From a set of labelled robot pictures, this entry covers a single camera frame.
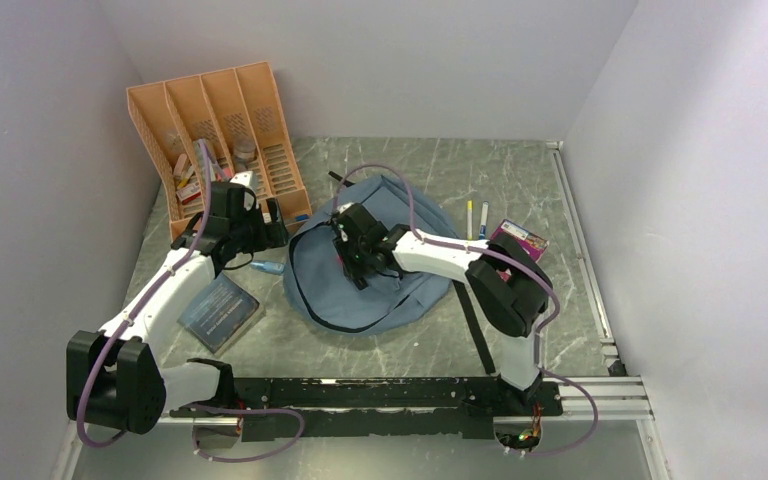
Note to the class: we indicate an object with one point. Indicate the peach plastic file organizer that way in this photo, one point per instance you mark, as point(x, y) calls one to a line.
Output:
point(219, 107)

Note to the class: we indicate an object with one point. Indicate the blue grey student backpack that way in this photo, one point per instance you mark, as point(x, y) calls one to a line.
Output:
point(314, 281)

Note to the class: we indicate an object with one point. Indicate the purple picture book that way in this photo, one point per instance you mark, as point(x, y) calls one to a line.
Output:
point(534, 245)

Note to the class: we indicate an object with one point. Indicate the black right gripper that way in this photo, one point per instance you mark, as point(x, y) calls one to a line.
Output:
point(342, 244)

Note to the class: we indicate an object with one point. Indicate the red white small box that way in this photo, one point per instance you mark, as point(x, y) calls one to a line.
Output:
point(185, 194)

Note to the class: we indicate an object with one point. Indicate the black mounting base rail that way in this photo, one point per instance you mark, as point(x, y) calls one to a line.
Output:
point(464, 406)

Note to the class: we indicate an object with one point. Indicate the blue correction tape dispenser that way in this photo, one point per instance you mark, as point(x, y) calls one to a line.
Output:
point(269, 267)

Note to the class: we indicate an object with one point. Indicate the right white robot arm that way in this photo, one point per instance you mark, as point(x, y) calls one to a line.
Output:
point(514, 294)

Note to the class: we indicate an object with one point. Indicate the grey round jar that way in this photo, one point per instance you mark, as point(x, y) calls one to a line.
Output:
point(244, 151)

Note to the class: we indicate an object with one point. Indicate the white marker blue cap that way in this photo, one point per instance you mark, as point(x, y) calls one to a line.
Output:
point(484, 214)

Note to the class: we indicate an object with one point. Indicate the dark blue hardcover book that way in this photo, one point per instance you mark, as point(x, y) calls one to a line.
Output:
point(221, 313)

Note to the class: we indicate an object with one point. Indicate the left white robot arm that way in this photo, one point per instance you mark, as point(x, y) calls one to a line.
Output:
point(112, 377)

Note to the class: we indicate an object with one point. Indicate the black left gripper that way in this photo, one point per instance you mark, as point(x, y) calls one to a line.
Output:
point(274, 234)

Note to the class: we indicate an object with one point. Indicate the white marker yellow cap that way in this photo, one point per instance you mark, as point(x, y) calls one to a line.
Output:
point(469, 220)

